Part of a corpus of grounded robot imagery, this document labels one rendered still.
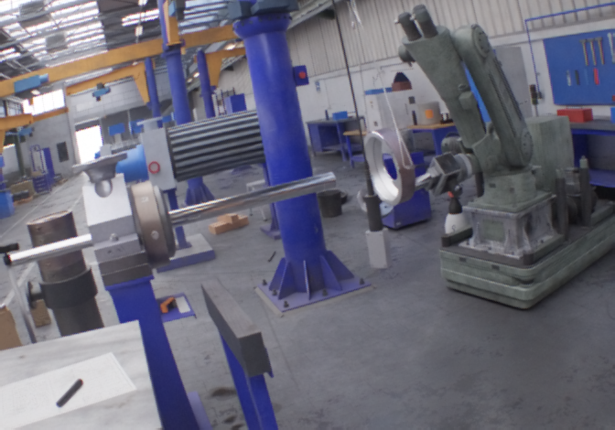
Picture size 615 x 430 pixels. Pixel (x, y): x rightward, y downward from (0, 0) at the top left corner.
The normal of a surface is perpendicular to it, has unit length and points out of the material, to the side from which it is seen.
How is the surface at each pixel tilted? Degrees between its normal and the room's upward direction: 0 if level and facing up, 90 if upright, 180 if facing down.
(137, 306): 90
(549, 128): 90
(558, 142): 90
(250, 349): 90
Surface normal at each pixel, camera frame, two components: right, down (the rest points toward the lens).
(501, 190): -0.59, 0.26
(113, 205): 0.10, -0.59
